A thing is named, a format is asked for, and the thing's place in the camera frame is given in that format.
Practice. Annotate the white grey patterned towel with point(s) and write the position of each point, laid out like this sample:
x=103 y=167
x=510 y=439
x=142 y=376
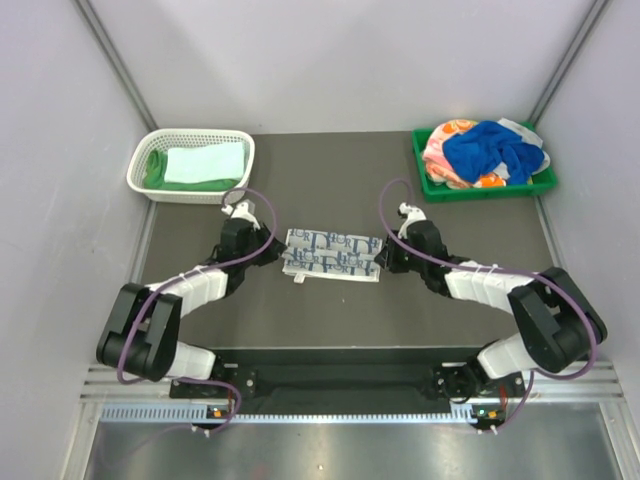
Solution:
x=528 y=136

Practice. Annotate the light mint towel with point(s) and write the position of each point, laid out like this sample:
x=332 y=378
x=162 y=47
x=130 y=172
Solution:
x=212 y=162

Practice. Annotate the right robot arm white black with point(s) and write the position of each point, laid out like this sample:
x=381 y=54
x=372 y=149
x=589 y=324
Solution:
x=556 y=324

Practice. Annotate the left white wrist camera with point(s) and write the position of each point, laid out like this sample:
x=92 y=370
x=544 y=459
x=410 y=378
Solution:
x=243 y=210

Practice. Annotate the green plastic bin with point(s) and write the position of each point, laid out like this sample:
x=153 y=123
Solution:
x=537 y=185

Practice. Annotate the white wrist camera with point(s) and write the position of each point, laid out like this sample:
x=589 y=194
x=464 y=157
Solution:
x=243 y=210
x=410 y=213

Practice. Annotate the white slotted cable duct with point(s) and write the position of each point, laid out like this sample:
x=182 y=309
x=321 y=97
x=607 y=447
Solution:
x=210 y=415

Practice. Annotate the green microfiber towel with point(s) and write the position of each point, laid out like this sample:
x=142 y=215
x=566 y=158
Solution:
x=154 y=179

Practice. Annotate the orange pink towel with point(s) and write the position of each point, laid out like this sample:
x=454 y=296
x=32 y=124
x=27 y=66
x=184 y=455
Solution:
x=437 y=167

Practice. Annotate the white perforated plastic basket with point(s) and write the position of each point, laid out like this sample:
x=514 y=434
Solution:
x=165 y=139

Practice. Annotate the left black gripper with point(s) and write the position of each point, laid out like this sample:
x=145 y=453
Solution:
x=272 y=254

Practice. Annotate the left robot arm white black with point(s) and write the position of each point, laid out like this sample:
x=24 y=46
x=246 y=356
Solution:
x=141 y=333

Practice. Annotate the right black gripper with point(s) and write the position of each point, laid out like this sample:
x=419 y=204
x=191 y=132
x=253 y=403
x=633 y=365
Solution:
x=387 y=258

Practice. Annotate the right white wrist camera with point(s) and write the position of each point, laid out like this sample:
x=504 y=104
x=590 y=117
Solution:
x=410 y=213

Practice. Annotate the blue white patterned towel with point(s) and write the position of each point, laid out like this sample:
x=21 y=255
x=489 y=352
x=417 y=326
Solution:
x=331 y=255

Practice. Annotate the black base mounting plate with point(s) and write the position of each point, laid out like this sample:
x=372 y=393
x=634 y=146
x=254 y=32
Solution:
x=357 y=380

